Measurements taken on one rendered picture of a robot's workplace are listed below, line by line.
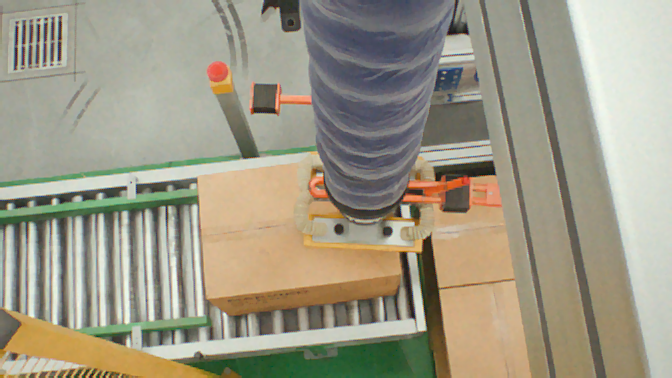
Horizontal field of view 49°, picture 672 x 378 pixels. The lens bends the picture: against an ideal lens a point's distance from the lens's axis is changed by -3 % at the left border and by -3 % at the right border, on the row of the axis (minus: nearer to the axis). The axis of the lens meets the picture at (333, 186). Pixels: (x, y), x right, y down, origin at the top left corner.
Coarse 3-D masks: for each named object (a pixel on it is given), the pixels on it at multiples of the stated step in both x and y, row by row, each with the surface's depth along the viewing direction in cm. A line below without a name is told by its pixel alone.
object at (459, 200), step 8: (448, 176) 206; (456, 176) 206; (448, 192) 205; (456, 192) 205; (464, 192) 205; (448, 200) 204; (456, 200) 204; (464, 200) 204; (440, 208) 207; (448, 208) 204; (456, 208) 203; (464, 208) 203
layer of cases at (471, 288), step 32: (480, 192) 275; (448, 224) 272; (480, 224) 272; (448, 256) 269; (480, 256) 268; (448, 288) 265; (480, 288) 265; (512, 288) 264; (448, 320) 262; (480, 320) 261; (512, 320) 261; (448, 352) 259; (480, 352) 258; (512, 352) 258
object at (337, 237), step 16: (336, 224) 214; (384, 224) 216; (400, 224) 215; (416, 224) 216; (304, 240) 215; (320, 240) 215; (336, 240) 214; (352, 240) 214; (384, 240) 214; (400, 240) 214; (416, 240) 214
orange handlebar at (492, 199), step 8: (280, 96) 216; (288, 96) 216; (296, 96) 215; (304, 96) 215; (296, 104) 217; (304, 104) 216; (320, 176) 208; (312, 184) 207; (320, 184) 209; (416, 184) 207; (424, 184) 207; (432, 184) 207; (472, 184) 207; (480, 184) 207; (488, 184) 206; (496, 184) 206; (312, 192) 207; (320, 192) 207; (488, 192) 205; (496, 192) 205; (408, 200) 206; (416, 200) 206; (424, 200) 206; (432, 200) 205; (440, 200) 205; (472, 200) 205; (480, 200) 205; (488, 200) 204; (496, 200) 204
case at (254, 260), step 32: (224, 192) 236; (256, 192) 235; (288, 192) 235; (224, 224) 233; (256, 224) 232; (288, 224) 232; (224, 256) 230; (256, 256) 229; (288, 256) 229; (320, 256) 229; (352, 256) 228; (384, 256) 228; (224, 288) 227; (256, 288) 226; (288, 288) 226; (320, 288) 232; (352, 288) 239; (384, 288) 247
